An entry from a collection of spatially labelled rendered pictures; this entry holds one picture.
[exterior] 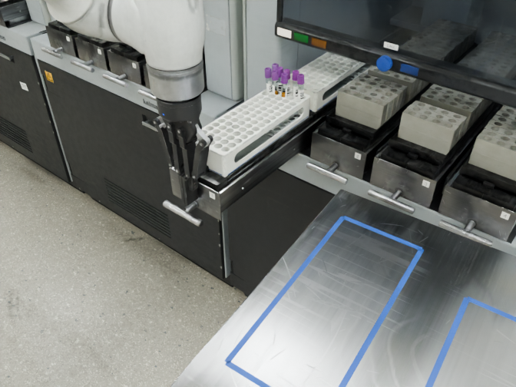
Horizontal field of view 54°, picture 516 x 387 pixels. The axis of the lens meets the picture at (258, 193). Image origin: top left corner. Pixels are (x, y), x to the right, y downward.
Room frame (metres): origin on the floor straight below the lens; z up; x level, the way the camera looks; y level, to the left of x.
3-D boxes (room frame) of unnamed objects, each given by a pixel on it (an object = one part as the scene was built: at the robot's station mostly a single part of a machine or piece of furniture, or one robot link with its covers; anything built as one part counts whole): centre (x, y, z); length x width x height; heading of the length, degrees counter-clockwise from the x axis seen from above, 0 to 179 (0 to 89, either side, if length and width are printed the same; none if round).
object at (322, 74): (1.16, -0.18, 0.83); 0.30 x 0.10 x 0.06; 142
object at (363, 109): (0.97, -0.22, 0.85); 0.12 x 0.02 x 0.06; 52
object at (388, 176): (1.06, -0.49, 0.78); 0.73 x 0.14 x 0.09; 142
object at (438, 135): (0.88, -0.35, 0.85); 0.12 x 0.02 x 0.06; 51
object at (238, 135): (0.92, 0.01, 0.83); 0.30 x 0.10 x 0.06; 142
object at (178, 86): (0.76, 0.13, 1.03); 0.09 x 0.09 x 0.06
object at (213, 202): (1.02, -0.07, 0.78); 0.73 x 0.14 x 0.09; 142
